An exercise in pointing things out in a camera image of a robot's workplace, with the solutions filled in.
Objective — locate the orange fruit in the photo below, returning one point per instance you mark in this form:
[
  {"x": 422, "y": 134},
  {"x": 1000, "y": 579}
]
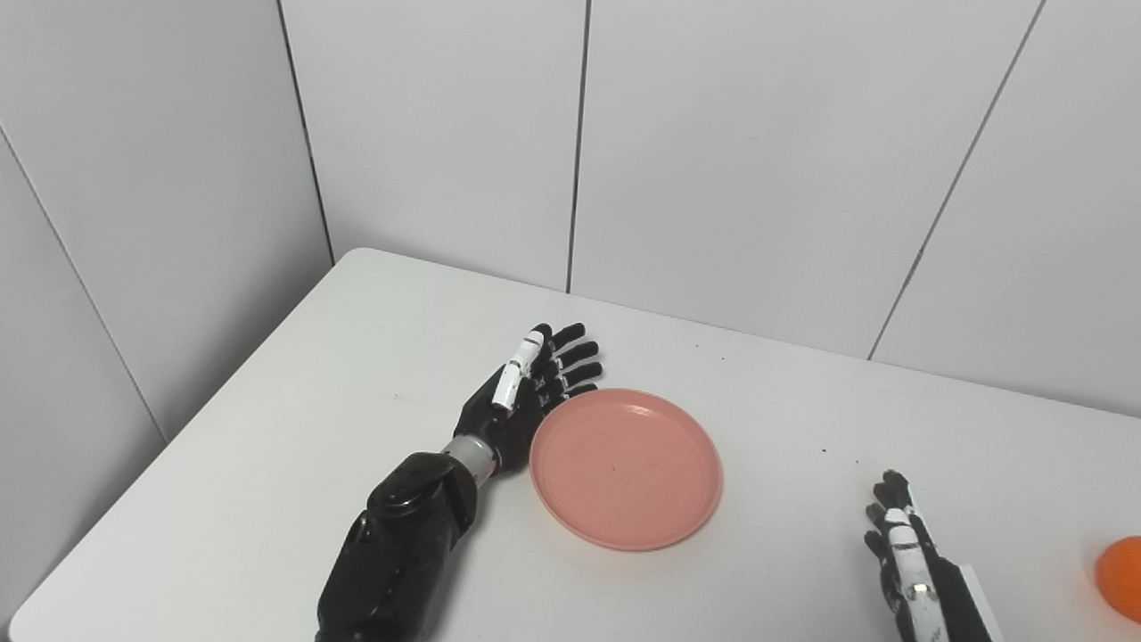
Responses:
[{"x": 1121, "y": 578}]

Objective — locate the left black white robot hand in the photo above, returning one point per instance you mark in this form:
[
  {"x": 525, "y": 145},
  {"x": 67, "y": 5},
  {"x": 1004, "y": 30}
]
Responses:
[{"x": 526, "y": 392}]

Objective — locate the pink round plate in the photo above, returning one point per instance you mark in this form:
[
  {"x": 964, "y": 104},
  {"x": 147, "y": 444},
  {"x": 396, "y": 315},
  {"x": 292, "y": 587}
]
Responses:
[{"x": 626, "y": 469}]

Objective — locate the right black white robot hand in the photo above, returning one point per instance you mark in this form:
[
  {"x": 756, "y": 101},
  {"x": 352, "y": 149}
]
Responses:
[{"x": 918, "y": 571}]

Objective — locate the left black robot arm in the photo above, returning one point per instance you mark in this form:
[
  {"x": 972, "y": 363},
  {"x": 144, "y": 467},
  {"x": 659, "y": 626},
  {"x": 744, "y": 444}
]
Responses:
[{"x": 410, "y": 544}]

